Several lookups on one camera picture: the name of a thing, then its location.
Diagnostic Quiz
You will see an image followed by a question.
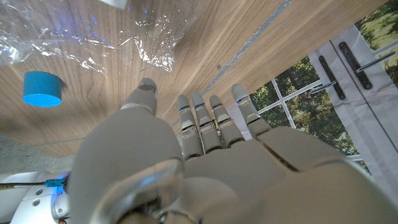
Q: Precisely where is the blue bottle cap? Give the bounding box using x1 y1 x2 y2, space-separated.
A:
22 71 63 108

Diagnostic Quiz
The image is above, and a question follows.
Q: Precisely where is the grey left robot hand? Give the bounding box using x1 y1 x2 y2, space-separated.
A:
67 77 398 224

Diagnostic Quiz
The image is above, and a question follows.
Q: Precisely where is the thin braided right arm cable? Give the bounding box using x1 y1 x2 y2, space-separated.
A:
0 178 66 191

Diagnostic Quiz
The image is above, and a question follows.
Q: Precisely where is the clear plastic wrap sheet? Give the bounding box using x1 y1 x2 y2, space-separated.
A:
0 0 201 74

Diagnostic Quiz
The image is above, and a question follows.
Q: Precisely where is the printed window backdrop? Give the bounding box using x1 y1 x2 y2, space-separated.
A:
226 0 398 202

